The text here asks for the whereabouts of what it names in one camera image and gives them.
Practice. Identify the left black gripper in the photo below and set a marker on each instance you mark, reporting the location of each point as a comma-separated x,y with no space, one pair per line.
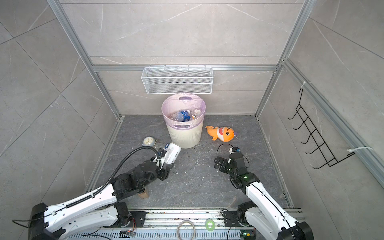
165,171

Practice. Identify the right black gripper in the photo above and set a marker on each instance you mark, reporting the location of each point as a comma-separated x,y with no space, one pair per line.
225,161

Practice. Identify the white label wide bottle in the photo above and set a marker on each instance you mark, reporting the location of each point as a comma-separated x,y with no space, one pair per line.
172,153

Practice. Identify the clear bottle blue label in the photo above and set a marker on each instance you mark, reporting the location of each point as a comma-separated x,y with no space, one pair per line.
181,116

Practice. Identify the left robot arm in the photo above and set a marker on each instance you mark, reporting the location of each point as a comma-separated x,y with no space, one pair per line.
104,206

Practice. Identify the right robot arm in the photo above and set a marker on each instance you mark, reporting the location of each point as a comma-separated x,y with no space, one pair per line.
262,212

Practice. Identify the white ribbed trash bin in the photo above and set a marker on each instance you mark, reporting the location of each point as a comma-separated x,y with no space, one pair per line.
188,138

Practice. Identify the pink bin liner bag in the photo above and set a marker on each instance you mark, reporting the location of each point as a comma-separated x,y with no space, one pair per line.
183,101

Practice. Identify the brown jar black lid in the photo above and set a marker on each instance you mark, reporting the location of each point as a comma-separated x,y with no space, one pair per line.
144,193

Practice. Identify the orange shark plush toy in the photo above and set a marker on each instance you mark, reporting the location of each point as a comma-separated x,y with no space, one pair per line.
224,134

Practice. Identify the green tape roll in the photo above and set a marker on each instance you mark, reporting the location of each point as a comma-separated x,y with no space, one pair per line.
210,225

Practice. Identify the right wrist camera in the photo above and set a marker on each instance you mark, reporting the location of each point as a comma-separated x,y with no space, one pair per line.
235,153

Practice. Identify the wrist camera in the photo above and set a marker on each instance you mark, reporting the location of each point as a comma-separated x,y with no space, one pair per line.
235,153
160,158

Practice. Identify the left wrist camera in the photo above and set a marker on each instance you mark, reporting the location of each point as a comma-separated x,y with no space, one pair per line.
160,158

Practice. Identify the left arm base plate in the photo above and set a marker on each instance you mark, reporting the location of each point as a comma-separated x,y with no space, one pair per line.
137,218

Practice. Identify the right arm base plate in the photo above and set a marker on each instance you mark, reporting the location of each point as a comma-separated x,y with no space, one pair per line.
232,219

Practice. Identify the white wire mesh basket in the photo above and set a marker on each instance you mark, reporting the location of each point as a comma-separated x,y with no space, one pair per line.
174,80

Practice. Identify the black wall hook rack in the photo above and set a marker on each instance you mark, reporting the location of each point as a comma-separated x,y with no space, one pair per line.
315,136

